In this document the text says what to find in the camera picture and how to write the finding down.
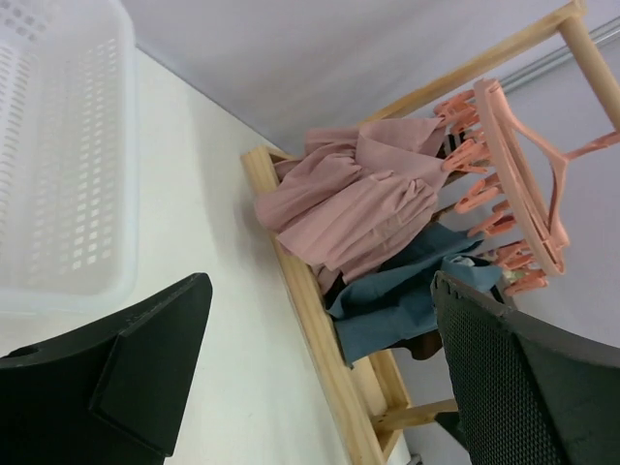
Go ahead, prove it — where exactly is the white perforated plastic basket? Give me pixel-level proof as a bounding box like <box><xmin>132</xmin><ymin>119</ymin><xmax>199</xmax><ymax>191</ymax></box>
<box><xmin>1</xmin><ymin>0</ymin><xmax>140</xmax><ymax>315</ymax></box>

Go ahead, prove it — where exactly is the dark brown sock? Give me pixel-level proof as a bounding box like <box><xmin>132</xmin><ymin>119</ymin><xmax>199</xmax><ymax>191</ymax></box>
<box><xmin>389</xmin><ymin>329</ymin><xmax>443</xmax><ymax>361</ymax></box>

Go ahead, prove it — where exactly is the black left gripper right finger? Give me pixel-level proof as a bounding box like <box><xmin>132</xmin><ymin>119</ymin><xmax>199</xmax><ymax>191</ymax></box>
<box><xmin>430</xmin><ymin>272</ymin><xmax>619</xmax><ymax>464</ymax></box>

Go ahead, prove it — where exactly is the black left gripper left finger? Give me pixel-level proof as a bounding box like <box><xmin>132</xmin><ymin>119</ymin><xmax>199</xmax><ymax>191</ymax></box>
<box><xmin>1</xmin><ymin>273</ymin><xmax>212</xmax><ymax>465</ymax></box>

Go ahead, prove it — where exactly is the pink round clip hanger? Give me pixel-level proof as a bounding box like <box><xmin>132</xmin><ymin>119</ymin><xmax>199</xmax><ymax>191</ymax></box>
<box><xmin>434</xmin><ymin>79</ymin><xmax>619</xmax><ymax>296</ymax></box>

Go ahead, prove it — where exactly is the teal blue cloth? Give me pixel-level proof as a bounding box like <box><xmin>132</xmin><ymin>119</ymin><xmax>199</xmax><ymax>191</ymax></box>
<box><xmin>325</xmin><ymin>223</ymin><xmax>503</xmax><ymax>366</ymax></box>

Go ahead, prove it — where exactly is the pink ruffled cloth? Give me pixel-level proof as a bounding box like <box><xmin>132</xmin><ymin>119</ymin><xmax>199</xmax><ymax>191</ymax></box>
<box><xmin>255</xmin><ymin>118</ymin><xmax>448</xmax><ymax>292</ymax></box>

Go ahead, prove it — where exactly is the wooden drying rack frame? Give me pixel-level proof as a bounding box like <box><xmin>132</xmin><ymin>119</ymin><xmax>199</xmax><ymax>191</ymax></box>
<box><xmin>242</xmin><ymin>1</ymin><xmax>619</xmax><ymax>464</ymax></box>

